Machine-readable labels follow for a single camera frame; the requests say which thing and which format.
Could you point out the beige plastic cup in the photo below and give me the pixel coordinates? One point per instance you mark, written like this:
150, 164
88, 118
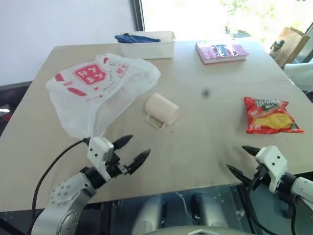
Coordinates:
161, 107

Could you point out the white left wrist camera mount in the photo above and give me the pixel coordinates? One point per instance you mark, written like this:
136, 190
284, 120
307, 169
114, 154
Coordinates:
97, 153

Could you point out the brown paper bag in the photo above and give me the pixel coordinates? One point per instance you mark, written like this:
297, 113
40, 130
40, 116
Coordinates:
293, 45

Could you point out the red chips packet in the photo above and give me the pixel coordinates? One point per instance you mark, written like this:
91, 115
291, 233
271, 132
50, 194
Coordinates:
271, 117

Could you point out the dark side furniture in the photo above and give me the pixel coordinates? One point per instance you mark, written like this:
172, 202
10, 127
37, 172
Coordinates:
12, 102

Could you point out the small black yellow object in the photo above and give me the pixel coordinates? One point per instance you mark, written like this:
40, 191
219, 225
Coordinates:
278, 45

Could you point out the blue cloth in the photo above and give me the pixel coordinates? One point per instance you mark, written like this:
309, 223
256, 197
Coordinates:
133, 38

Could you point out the white red-printed plastic bag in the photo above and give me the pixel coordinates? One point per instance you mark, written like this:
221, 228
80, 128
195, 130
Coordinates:
90, 83

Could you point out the pink book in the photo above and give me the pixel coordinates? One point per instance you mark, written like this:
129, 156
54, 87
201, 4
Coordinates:
220, 52

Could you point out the white plastic storage box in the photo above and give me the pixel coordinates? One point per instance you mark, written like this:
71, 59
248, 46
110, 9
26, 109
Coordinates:
151, 49

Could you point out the black window frame post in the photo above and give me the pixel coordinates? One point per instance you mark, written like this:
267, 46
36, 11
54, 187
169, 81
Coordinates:
138, 15

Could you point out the white crumpled sheet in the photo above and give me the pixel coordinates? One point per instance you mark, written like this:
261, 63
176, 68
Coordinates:
299, 73

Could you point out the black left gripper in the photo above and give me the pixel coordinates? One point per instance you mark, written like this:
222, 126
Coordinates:
114, 167

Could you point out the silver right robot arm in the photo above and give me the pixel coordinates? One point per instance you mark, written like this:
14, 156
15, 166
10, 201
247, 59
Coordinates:
303, 189

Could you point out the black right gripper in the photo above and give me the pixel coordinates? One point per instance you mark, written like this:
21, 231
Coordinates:
258, 176

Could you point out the silver robot torso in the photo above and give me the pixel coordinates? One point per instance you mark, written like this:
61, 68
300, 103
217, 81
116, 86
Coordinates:
195, 231

